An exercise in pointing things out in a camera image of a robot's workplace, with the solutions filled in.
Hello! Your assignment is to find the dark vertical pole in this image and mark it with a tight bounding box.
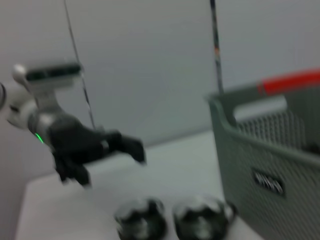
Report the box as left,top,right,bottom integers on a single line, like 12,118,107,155
209,0,225,95

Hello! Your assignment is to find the thin dark hanging cable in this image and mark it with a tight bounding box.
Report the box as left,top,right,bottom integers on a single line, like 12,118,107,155
63,0,98,129

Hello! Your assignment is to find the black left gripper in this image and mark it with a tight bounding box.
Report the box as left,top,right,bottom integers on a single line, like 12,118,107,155
48,117,147,188

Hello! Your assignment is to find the red bar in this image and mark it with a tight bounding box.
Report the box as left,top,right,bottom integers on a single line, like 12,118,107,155
257,67,320,96

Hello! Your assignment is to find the grey-green perforated storage bin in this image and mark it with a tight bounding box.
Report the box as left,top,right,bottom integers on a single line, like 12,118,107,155
203,84,320,240

